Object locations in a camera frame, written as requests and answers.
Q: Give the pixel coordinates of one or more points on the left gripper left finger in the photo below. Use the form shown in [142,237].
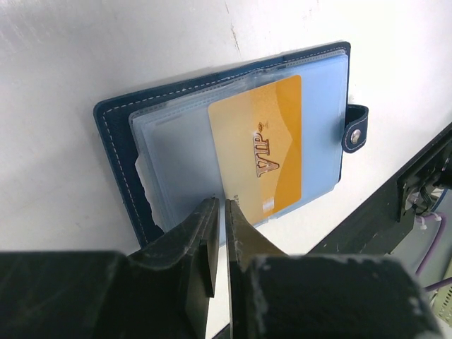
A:
[160,291]

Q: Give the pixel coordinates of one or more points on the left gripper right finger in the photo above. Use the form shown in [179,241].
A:
[274,295]

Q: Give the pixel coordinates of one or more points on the blue leather card holder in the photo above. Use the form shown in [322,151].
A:
[160,145]

